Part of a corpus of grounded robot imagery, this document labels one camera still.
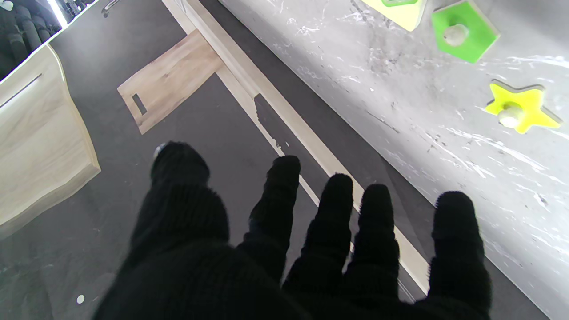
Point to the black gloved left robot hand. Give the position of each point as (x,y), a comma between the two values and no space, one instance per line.
(200,275)

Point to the wooden shape puzzle board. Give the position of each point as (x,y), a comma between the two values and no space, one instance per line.
(400,15)

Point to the wooden cutting board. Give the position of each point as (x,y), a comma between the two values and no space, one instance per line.
(169,80)

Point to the green hexagon puzzle piece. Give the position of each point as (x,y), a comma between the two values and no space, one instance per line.
(464,33)

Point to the yellow star puzzle piece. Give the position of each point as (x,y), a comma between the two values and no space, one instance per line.
(518,106)

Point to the long wooden shelf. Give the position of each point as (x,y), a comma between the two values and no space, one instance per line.
(275,102)

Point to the light wooden cabinet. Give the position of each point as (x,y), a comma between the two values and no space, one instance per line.
(40,142)

